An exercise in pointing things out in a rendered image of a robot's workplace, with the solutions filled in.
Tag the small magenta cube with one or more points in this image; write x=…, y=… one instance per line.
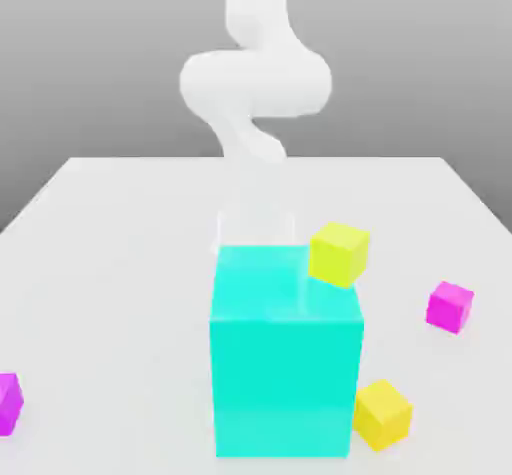
x=448, y=307
x=8, y=403

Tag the small lime yellow cube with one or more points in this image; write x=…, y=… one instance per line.
x=338, y=257

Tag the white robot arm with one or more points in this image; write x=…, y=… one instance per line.
x=256, y=83

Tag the large cyan box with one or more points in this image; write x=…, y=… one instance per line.
x=284, y=371

